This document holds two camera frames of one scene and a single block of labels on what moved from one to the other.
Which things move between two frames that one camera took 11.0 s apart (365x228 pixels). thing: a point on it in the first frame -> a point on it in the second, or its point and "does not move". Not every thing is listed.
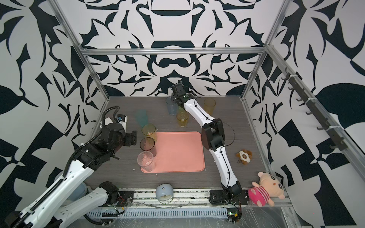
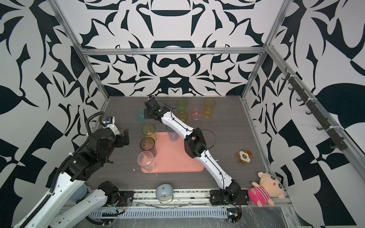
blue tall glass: [172, 106] -> [172, 135]
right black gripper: [173, 97] -> [146, 116]
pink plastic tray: [178, 152] does not move
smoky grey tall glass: [148, 144] does not move
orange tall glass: [209, 104] does not move
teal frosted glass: [141, 117] does not move
